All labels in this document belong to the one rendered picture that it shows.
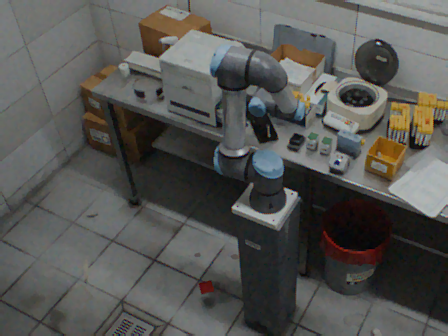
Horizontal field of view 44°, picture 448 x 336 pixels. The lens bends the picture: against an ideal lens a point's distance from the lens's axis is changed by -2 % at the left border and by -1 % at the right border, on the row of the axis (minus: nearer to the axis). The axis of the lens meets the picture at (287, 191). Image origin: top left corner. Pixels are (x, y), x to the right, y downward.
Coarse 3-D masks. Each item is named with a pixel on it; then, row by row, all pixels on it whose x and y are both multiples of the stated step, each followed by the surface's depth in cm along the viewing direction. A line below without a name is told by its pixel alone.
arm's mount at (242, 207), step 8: (248, 192) 226; (288, 192) 227; (296, 192) 227; (240, 200) 223; (248, 200) 223; (288, 200) 224; (232, 208) 220; (240, 208) 220; (248, 208) 220; (288, 208) 223; (248, 216) 219; (256, 216) 218; (264, 216) 218; (272, 216) 218; (280, 216) 218; (264, 224) 218; (272, 224) 215
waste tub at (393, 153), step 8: (376, 144) 241; (384, 144) 241; (392, 144) 239; (400, 144) 237; (368, 152) 234; (376, 152) 246; (384, 152) 244; (392, 152) 242; (400, 152) 239; (368, 160) 234; (376, 160) 232; (384, 160) 230; (392, 160) 243; (400, 160) 235; (368, 168) 238; (376, 168) 235; (384, 168) 233; (392, 168) 230; (384, 176) 236; (392, 176) 233
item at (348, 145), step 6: (342, 132) 241; (348, 132) 241; (342, 138) 241; (348, 138) 239; (354, 138) 239; (360, 138) 239; (342, 144) 243; (348, 144) 241; (354, 144) 239; (360, 144) 242; (336, 150) 247; (342, 150) 246; (348, 150) 244; (354, 150) 242; (360, 150) 247; (348, 156) 244; (354, 156) 244
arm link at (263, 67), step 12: (252, 60) 180; (264, 60) 180; (276, 60) 185; (252, 72) 180; (264, 72) 180; (276, 72) 183; (252, 84) 184; (264, 84) 184; (276, 84) 185; (288, 84) 199; (276, 96) 197; (288, 96) 201; (276, 108) 220; (288, 108) 211; (300, 108) 218
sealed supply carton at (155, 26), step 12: (156, 12) 293; (168, 12) 293; (180, 12) 294; (144, 24) 285; (156, 24) 285; (168, 24) 285; (180, 24) 285; (192, 24) 285; (204, 24) 286; (144, 36) 290; (156, 36) 285; (180, 36) 278; (144, 48) 297; (156, 48) 291; (168, 48) 285
